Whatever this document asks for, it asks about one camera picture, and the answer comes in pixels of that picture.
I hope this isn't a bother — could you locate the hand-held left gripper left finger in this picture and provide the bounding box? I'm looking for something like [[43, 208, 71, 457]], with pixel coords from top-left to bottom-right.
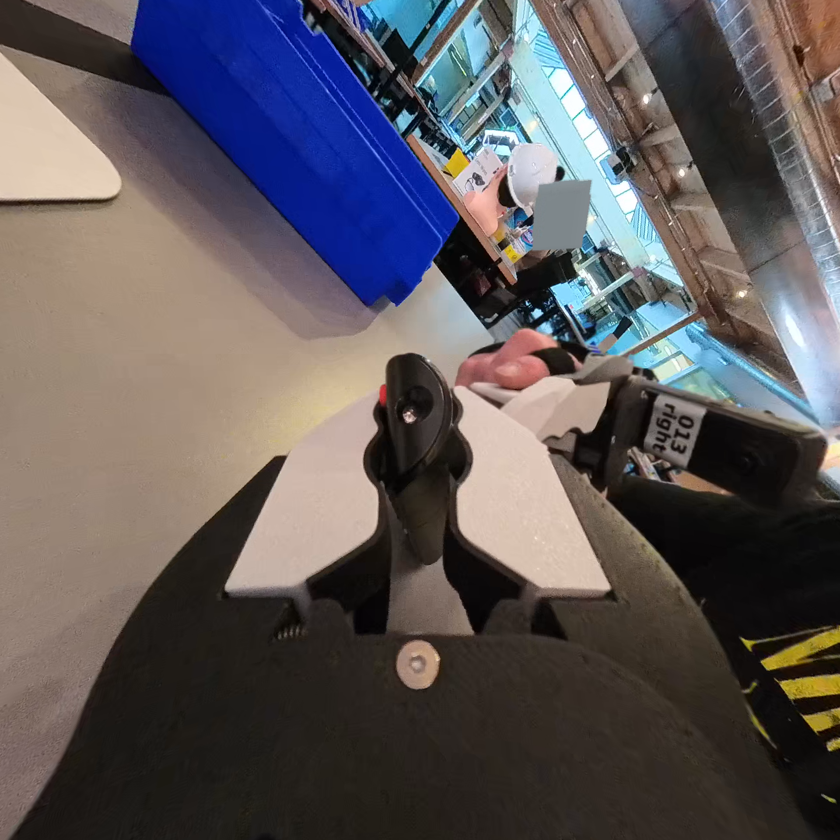
[[223, 392, 395, 614]]

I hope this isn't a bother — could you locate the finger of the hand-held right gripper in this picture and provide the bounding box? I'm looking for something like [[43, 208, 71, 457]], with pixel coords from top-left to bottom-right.
[[535, 381, 614, 455], [467, 377, 581, 431]]

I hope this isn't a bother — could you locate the person's right hand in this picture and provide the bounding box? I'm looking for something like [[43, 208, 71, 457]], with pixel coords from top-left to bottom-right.
[[456, 328, 595, 395]]

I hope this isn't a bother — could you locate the pink object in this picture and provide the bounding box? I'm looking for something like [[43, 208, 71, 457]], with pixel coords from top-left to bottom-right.
[[471, 187, 516, 236]]

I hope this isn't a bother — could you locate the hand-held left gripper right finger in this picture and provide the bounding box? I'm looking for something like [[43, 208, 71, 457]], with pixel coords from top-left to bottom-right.
[[445, 386, 614, 616]]

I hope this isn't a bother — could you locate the silver ventilation duct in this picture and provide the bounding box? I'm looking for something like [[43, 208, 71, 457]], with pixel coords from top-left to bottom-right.
[[705, 0, 840, 427]]

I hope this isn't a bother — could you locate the black storage rack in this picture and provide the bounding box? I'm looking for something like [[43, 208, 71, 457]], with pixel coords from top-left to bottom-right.
[[305, 0, 460, 142]]

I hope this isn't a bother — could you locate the white printed box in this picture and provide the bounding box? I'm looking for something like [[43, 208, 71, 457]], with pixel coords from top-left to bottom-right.
[[451, 147, 505, 198]]

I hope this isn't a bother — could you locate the black remote control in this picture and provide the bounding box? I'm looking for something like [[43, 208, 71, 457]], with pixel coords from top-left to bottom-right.
[[364, 353, 473, 567]]

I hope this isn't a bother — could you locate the white rounded flat board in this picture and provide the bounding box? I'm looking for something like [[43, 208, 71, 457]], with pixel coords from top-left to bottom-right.
[[0, 52, 123, 202]]

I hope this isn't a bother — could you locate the wooden table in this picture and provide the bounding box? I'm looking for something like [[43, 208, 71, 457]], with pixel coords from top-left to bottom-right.
[[406, 134, 521, 286]]

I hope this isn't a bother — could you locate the blue plastic crate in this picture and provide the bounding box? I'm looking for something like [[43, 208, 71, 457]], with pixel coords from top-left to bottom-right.
[[131, 0, 460, 307]]

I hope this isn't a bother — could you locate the white safety helmet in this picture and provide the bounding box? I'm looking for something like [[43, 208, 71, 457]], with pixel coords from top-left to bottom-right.
[[507, 142, 567, 208]]

